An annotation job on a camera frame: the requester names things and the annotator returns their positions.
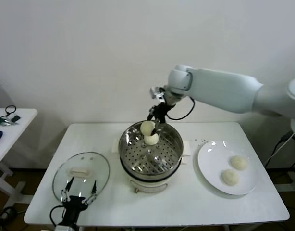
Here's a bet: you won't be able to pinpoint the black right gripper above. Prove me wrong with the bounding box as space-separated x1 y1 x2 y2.
147 103 174 136

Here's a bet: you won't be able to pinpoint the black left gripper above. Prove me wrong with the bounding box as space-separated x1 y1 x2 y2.
60 177 98 226

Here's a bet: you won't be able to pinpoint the white steamed baozi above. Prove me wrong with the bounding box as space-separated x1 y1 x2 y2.
221 169 240 186
140 121 156 135
230 155 248 171
144 133 159 146

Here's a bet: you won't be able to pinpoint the glass pot lid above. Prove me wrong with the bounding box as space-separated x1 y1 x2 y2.
52 151 111 203

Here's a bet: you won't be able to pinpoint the perforated steel steamer basket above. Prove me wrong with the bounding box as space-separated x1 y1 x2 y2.
111 120 191 175

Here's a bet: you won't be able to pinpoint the white electric cooker pot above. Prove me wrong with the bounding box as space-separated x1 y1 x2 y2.
120 154 188 194

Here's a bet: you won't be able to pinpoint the white round plate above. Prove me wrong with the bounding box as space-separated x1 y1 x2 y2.
197 141 258 195

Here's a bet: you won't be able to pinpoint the white side table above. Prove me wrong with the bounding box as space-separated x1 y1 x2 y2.
0 108 38 211

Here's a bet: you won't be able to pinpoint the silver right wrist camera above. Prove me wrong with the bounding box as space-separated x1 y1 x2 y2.
149 86 165 101

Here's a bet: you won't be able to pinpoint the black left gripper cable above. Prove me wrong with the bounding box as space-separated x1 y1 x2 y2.
49 205 66 226

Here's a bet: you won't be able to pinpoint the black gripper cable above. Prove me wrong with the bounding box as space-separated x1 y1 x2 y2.
165 97 196 120
49 205 66 226

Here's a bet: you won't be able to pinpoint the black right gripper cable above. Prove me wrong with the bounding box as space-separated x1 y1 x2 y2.
165 97 196 120

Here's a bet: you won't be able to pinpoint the black floor cables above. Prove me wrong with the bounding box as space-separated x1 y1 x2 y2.
0 186 27 228

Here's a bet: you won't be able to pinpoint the black power adapter cable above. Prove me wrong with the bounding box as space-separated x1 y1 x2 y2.
265 131 295 169

